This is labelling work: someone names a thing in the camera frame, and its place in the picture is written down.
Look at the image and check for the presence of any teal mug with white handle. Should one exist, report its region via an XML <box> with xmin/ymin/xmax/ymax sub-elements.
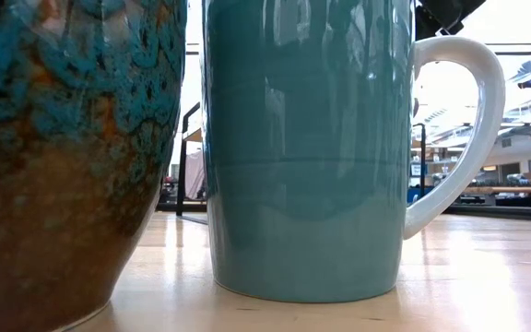
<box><xmin>200</xmin><ymin>0</ymin><xmax>507</xmax><ymax>304</ymax></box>

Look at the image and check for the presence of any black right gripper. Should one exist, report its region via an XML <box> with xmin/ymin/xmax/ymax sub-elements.
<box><xmin>414</xmin><ymin>0</ymin><xmax>488</xmax><ymax>42</ymax></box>

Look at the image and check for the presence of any wooden workbench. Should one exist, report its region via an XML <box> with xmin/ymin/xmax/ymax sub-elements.
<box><xmin>462</xmin><ymin>184</ymin><xmax>531</xmax><ymax>196</ymax></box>

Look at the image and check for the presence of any brown and blue glazed mug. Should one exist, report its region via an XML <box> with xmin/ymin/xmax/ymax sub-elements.
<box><xmin>0</xmin><ymin>0</ymin><xmax>189</xmax><ymax>332</ymax></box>

